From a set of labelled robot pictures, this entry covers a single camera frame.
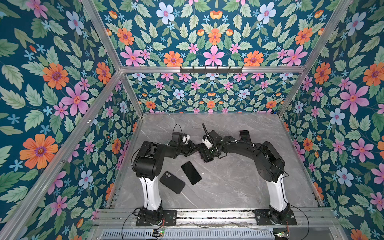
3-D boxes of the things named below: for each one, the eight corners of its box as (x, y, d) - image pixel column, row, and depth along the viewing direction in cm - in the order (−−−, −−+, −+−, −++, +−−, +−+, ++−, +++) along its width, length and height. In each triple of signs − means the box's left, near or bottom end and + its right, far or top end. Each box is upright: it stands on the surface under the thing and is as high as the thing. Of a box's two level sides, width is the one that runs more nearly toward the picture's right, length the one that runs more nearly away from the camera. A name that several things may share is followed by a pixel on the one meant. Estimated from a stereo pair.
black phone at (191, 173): (192, 185, 86) (192, 184, 84) (181, 167, 93) (180, 165, 92) (202, 179, 89) (202, 177, 87) (189, 162, 96) (189, 160, 94)
